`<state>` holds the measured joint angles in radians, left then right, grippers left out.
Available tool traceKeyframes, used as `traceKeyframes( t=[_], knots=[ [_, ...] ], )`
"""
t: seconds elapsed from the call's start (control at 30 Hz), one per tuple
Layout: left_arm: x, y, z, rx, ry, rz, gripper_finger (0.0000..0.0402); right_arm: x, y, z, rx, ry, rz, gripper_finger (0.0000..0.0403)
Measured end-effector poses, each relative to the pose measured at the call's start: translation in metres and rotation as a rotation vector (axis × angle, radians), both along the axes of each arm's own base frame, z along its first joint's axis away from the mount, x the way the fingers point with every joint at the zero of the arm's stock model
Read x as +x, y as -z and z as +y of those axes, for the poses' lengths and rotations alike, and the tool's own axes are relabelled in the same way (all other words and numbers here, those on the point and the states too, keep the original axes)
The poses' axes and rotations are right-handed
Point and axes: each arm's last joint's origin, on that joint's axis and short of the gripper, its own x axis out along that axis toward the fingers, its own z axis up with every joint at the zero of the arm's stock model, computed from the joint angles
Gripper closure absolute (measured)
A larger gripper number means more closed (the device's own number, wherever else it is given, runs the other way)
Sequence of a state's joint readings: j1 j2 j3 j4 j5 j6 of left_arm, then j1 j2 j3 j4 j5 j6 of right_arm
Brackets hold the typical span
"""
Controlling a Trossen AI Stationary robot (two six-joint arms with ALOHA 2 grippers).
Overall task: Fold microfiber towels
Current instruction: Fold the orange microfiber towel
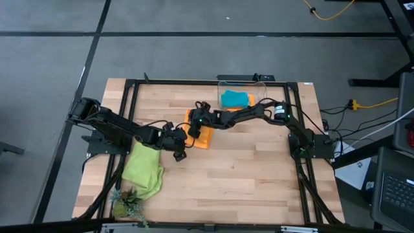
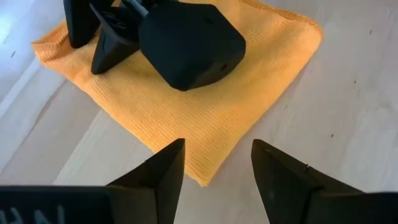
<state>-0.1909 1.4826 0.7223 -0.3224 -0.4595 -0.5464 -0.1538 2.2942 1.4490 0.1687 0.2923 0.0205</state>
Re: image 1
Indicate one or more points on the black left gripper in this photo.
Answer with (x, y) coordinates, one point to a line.
(173, 139)

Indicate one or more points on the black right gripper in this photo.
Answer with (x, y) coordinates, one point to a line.
(207, 118)

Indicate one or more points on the teal microfiber towel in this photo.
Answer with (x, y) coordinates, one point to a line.
(234, 98)

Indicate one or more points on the green microfiber towel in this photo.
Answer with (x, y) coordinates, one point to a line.
(144, 171)

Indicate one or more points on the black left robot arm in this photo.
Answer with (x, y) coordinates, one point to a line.
(116, 127)

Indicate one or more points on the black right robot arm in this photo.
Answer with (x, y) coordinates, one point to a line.
(291, 121)

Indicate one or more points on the clear plastic bin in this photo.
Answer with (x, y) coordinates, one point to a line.
(258, 89)

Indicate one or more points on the small artificial succulent plant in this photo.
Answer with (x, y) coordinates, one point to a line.
(120, 210)

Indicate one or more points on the white cardboard box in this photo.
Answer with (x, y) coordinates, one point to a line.
(352, 174)

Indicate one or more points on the black furniture leg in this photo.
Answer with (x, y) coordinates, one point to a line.
(9, 148)

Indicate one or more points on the grey computer monitor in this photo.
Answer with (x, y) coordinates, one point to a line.
(404, 113)

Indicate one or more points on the grey laptop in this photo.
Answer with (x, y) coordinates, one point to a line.
(398, 194)

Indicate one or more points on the red object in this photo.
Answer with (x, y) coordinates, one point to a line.
(411, 139)

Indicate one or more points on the black aluminium table frame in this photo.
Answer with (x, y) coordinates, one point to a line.
(210, 82)

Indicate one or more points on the silver metal bracket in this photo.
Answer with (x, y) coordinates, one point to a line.
(299, 229)
(119, 228)

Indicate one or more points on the black desk frame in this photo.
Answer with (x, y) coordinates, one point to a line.
(372, 82)

